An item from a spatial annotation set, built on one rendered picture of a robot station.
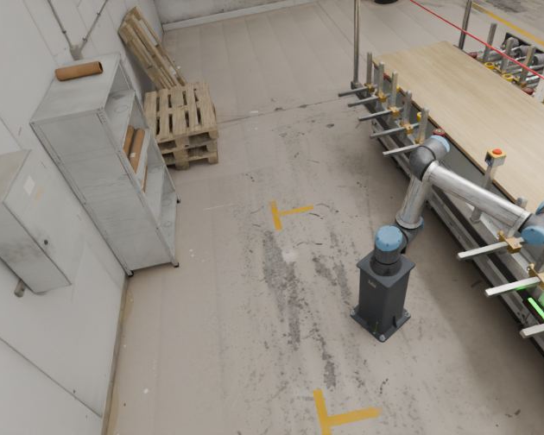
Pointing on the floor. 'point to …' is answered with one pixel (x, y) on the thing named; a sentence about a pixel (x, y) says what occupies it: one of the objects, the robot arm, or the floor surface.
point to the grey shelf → (110, 162)
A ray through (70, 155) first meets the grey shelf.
